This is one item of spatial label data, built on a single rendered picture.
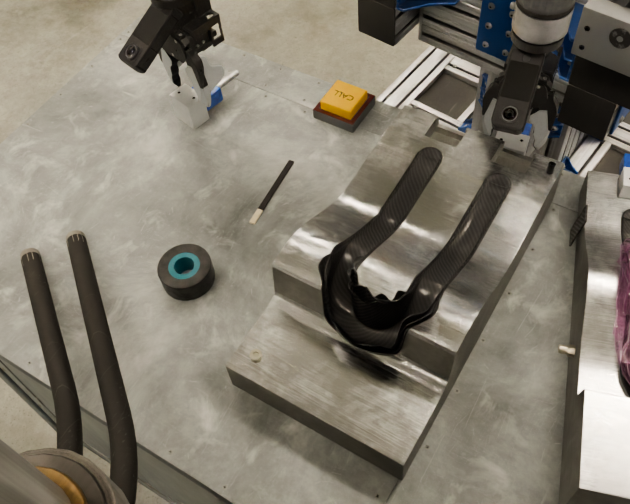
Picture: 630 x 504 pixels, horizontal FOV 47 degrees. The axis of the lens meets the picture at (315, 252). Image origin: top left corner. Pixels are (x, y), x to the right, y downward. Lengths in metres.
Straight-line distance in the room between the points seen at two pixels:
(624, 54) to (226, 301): 0.71
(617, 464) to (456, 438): 0.20
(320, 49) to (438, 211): 1.68
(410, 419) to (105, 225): 0.58
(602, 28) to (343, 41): 1.57
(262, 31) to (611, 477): 2.19
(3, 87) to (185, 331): 1.91
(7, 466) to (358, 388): 0.61
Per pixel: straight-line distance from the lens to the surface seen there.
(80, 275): 1.09
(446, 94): 2.17
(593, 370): 0.96
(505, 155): 1.14
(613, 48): 1.23
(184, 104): 1.26
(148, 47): 1.15
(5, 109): 2.75
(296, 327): 0.96
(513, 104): 1.04
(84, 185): 1.27
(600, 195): 1.13
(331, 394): 0.92
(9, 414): 2.05
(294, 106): 1.30
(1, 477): 0.37
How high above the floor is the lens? 1.71
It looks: 56 degrees down
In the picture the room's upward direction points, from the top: 7 degrees counter-clockwise
